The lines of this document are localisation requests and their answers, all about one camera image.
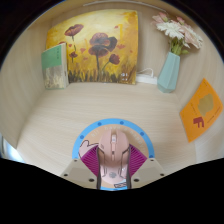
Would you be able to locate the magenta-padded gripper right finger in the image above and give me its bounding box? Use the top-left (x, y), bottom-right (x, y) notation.
top-left (127, 143), bottom-right (168, 185)

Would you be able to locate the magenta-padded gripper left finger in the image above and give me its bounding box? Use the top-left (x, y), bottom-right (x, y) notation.
top-left (60, 143), bottom-right (102, 190)

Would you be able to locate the pink computer mouse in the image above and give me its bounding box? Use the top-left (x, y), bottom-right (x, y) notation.
top-left (96, 129), bottom-right (132, 191)

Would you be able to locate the round blue-rimmed cartoon mouse pad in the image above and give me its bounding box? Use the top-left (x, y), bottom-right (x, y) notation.
top-left (71, 118), bottom-right (156, 192)

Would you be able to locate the orange book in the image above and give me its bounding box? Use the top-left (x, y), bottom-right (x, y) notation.
top-left (179, 78), bottom-right (224, 144)

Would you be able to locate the teal faceted vase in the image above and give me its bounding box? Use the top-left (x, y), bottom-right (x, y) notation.
top-left (156, 51), bottom-right (181, 94)

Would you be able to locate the green and beige book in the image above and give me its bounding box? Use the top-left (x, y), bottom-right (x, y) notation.
top-left (40, 43), bottom-right (70, 90)

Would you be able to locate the pink and white flower bouquet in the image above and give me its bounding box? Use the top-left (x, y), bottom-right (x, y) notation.
top-left (151, 11), bottom-right (204, 56)

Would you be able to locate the yellow poppy flower painting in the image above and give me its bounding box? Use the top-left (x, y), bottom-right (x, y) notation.
top-left (45, 9), bottom-right (139, 85)

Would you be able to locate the white power adapter with cable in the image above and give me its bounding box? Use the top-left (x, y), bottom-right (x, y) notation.
top-left (134, 67), bottom-right (158, 86)

